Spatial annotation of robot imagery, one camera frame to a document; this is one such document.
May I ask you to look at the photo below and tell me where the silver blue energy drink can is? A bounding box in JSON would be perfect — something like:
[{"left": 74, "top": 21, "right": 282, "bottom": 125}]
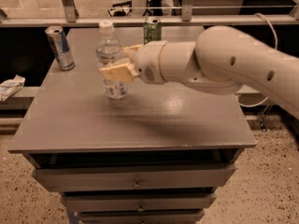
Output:
[{"left": 45, "top": 26, "right": 75, "bottom": 71}]

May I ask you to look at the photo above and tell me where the crumpled white packet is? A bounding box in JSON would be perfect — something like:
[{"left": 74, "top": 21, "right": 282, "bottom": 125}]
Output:
[{"left": 0, "top": 75, "right": 25, "bottom": 102}]

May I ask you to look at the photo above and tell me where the top grey drawer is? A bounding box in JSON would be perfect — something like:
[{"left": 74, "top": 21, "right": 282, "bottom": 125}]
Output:
[{"left": 32, "top": 163, "right": 235, "bottom": 192}]

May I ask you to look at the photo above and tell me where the metal window frame rail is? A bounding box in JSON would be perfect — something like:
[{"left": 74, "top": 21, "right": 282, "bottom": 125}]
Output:
[{"left": 0, "top": 14, "right": 299, "bottom": 28}]

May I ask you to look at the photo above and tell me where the grey drawer cabinet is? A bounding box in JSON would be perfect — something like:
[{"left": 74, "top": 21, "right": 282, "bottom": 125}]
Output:
[{"left": 7, "top": 26, "right": 257, "bottom": 224}]

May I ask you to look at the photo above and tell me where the bottom grey drawer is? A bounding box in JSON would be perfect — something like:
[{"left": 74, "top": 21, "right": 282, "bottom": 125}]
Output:
[{"left": 79, "top": 210, "right": 205, "bottom": 224}]

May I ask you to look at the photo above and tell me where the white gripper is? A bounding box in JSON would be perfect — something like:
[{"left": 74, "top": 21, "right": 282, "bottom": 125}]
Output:
[{"left": 99, "top": 41, "right": 167, "bottom": 84}]

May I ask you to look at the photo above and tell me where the green soda can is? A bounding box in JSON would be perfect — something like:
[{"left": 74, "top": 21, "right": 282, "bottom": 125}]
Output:
[{"left": 143, "top": 17, "right": 162, "bottom": 44}]

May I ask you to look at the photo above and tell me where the clear plastic water bottle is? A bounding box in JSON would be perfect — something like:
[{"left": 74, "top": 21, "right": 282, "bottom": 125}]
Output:
[{"left": 96, "top": 21, "right": 127, "bottom": 99}]

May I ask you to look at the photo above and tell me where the grey drawer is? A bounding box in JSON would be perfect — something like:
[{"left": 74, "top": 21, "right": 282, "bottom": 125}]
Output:
[
  {"left": 61, "top": 193, "right": 216, "bottom": 212},
  {"left": 79, "top": 210, "right": 205, "bottom": 224},
  {"left": 32, "top": 163, "right": 235, "bottom": 192}
]

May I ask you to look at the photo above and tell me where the middle grey drawer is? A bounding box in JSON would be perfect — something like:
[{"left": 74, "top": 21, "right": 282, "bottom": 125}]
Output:
[{"left": 61, "top": 193, "right": 216, "bottom": 212}]

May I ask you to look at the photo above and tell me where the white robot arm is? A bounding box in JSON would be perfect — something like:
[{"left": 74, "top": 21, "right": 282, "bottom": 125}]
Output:
[{"left": 99, "top": 26, "right": 299, "bottom": 118}]

